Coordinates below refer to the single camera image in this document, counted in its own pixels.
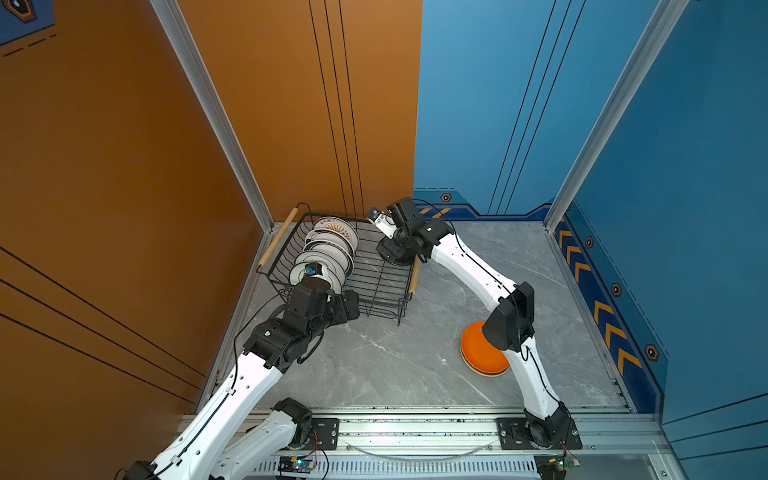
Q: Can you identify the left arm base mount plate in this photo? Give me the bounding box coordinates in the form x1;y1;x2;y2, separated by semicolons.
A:
279;417;340;451

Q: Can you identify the circuit board right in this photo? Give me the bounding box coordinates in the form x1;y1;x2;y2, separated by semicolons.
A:
534;455;581;480

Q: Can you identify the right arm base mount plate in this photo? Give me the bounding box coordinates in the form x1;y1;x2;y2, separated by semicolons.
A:
495;417;583;451

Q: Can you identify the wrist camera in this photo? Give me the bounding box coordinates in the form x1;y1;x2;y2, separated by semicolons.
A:
287;277;335;317
367;207;403;239

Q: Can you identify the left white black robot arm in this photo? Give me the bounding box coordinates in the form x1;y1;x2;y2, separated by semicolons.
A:
124;285;360;479

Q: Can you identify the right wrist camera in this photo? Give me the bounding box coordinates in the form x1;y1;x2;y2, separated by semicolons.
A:
367;207;403;239

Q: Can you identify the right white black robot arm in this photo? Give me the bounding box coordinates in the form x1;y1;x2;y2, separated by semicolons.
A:
368;208;583;450

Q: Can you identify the green circuit board left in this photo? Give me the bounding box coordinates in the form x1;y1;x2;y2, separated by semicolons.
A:
276;456;318;479

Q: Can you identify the white plate green rim front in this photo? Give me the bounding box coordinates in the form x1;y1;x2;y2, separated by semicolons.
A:
289;261;342;294

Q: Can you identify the white plate green rim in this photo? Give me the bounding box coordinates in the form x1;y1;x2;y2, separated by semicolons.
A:
289;261;342;294
294;248;354;275

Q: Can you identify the white plate orange sunburst pattern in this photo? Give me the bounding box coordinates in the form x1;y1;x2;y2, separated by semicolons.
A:
313;216;357;240

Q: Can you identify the black wire dish rack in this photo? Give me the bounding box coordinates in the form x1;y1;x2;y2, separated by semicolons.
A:
258;203;418;322

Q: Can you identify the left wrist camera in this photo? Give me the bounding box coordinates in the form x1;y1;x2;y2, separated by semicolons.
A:
287;277;335;317

